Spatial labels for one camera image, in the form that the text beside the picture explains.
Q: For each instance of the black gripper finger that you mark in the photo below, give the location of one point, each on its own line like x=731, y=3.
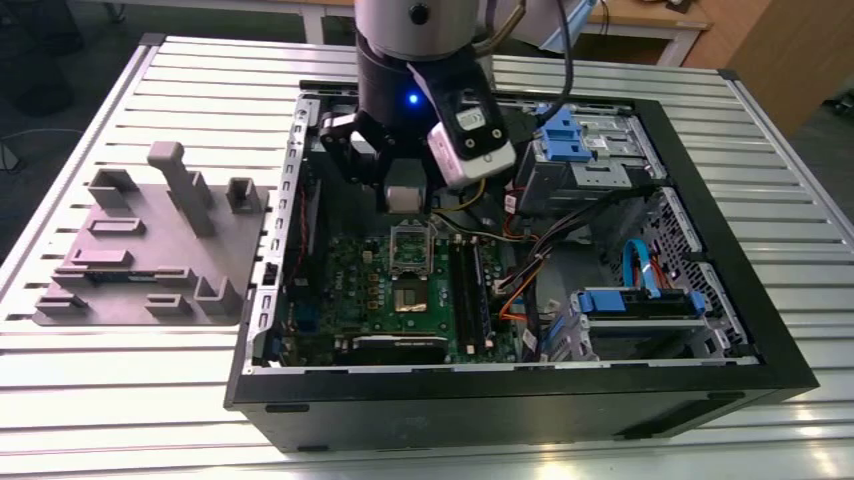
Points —
x=433, y=195
x=343, y=150

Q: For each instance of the silver CPU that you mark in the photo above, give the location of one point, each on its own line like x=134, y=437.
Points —
x=406, y=200

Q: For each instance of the CPU socket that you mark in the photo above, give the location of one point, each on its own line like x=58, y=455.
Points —
x=410, y=297

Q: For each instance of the grey power supply unit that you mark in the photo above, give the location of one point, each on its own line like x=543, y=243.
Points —
x=347, y=200

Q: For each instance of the black RAM slot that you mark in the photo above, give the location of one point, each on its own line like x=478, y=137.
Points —
x=477, y=295
x=467, y=295
x=458, y=295

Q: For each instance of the white board connector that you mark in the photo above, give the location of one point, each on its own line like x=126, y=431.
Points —
x=501, y=287

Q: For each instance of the green motherboard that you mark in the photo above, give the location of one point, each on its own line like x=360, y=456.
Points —
x=347, y=300

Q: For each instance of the metal disk bay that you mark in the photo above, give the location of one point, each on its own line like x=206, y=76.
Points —
x=601, y=175
x=641, y=325

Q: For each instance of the graphics card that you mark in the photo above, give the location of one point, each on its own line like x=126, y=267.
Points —
x=401, y=347

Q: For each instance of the blue board connector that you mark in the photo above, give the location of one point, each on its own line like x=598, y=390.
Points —
x=307, y=320

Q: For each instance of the hard disk in blue carrier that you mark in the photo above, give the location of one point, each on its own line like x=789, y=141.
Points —
x=607, y=302

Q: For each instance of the grey parts rack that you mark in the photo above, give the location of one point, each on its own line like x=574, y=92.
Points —
x=174, y=280

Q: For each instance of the blue rear port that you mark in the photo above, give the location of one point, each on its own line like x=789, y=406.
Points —
x=274, y=350

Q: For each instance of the RAM stick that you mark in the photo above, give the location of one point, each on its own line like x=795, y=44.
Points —
x=134, y=276

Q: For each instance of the black PC case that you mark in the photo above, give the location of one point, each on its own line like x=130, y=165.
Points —
x=467, y=410

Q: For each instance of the wooden cabinet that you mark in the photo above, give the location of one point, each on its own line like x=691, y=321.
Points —
x=787, y=60

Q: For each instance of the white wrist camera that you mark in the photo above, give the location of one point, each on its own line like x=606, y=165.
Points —
x=477, y=150

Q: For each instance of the blue plastic bay bracket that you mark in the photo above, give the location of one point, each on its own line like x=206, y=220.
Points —
x=567, y=142

